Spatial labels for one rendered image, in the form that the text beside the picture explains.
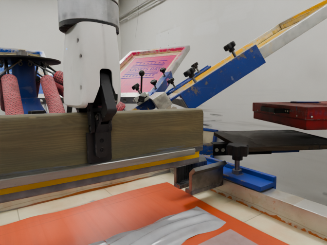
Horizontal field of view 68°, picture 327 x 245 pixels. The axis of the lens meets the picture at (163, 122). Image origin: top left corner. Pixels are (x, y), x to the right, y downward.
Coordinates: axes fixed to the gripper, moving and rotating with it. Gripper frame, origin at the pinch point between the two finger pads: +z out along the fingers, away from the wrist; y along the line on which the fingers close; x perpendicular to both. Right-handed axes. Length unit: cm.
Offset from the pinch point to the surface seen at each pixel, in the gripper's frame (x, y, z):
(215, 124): 201, -166, 28
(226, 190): 25.9, 1.2, 12.2
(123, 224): 4.8, -1.5, 13.9
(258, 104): 105, -46, -1
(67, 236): -3.3, -3.6, 14.0
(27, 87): 1, -83, -10
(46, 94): 5, -62, -7
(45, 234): -5.9, -6.0, 14.0
